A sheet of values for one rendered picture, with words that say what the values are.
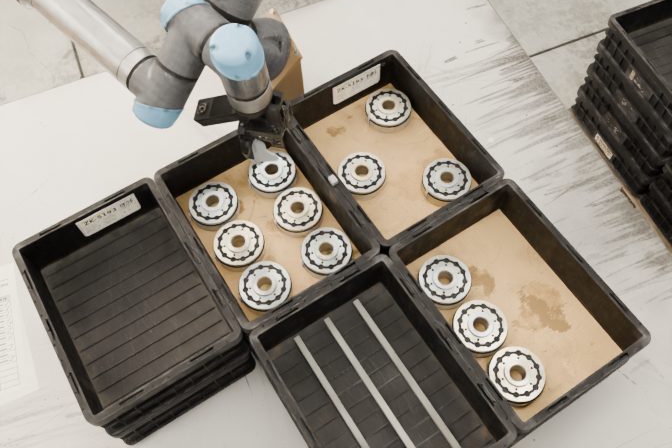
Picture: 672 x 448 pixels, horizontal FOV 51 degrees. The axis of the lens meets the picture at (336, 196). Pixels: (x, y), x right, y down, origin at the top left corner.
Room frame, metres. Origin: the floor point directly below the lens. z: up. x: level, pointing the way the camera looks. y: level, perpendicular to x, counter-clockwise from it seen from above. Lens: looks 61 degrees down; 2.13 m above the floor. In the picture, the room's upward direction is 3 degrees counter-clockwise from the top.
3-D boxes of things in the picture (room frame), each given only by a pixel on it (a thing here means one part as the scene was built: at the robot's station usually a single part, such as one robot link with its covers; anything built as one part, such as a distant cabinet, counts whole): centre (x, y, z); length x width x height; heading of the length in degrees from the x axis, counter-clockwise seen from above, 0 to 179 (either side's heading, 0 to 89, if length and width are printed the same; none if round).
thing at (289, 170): (0.78, 0.13, 0.86); 0.10 x 0.10 x 0.01
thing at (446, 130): (0.80, -0.12, 0.87); 0.40 x 0.30 x 0.11; 29
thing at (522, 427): (0.45, -0.31, 0.92); 0.40 x 0.30 x 0.02; 29
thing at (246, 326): (0.65, 0.14, 0.92); 0.40 x 0.30 x 0.02; 29
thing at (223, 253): (0.62, 0.20, 0.86); 0.10 x 0.10 x 0.01
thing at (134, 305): (0.50, 0.41, 0.87); 0.40 x 0.30 x 0.11; 29
